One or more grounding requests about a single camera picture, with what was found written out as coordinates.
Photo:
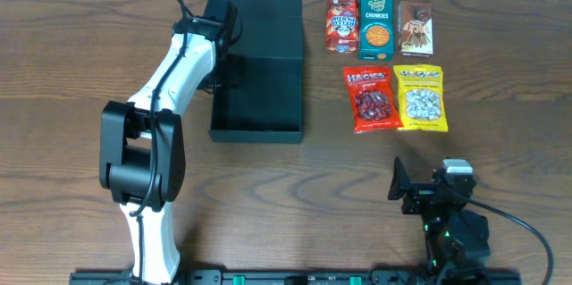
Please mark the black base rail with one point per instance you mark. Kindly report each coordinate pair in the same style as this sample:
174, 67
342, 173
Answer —
375, 277

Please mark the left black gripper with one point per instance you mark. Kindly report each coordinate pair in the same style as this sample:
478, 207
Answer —
231, 78

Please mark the teal Good Day Chunkies box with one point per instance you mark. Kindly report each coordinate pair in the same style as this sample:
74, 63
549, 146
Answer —
376, 36

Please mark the red Hacks candy bag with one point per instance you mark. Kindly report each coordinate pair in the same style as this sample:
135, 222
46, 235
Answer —
371, 97

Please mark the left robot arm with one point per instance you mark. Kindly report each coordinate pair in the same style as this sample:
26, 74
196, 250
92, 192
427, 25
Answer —
142, 157

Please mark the black gift box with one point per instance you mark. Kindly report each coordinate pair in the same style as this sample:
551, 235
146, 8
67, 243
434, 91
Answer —
260, 97

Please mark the red Hello Panda box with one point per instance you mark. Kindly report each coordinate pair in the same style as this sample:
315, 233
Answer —
341, 26

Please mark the brown Pocky box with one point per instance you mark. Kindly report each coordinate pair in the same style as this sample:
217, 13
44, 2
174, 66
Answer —
415, 26

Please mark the yellow Hacks candy bag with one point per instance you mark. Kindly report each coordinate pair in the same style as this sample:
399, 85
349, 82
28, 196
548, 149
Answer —
420, 97

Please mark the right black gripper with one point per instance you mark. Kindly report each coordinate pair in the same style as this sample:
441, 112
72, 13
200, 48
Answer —
420, 191

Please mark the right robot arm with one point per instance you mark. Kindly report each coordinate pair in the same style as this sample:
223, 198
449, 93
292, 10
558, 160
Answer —
456, 239

